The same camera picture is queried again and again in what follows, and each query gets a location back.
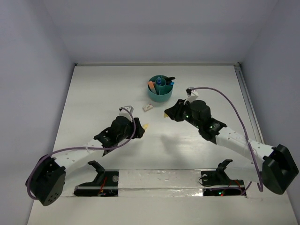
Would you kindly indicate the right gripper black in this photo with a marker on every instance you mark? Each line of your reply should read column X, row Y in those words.
column 175, row 112

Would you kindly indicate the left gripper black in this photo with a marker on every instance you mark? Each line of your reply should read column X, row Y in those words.
column 138, row 128

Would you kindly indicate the clear spray bottle blue cap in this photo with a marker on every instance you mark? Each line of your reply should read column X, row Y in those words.
column 158, row 81

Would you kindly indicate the clear orange-tipped highlighter body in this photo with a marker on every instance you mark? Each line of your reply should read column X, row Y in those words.
column 152, row 88

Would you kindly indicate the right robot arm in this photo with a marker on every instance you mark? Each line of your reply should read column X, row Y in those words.
column 273, row 166

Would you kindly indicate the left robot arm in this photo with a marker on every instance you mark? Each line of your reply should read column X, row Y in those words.
column 48, row 178

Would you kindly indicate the white eraser in sleeve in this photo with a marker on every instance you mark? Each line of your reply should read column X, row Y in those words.
column 147, row 107

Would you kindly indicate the teal round compartment organizer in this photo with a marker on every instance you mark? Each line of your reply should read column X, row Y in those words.
column 164, row 91

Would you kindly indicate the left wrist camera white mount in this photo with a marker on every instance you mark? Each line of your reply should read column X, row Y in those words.
column 126, row 111

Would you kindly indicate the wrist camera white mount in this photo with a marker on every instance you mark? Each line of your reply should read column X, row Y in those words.
column 192, row 95
column 126, row 111

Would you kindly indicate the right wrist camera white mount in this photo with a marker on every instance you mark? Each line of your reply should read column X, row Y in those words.
column 192, row 95

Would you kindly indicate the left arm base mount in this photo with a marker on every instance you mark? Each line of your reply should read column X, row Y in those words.
column 105, row 183

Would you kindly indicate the metal rail table edge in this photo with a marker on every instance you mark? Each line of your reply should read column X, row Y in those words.
column 249, row 106

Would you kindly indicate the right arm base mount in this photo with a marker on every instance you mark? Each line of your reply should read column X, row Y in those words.
column 217, row 183

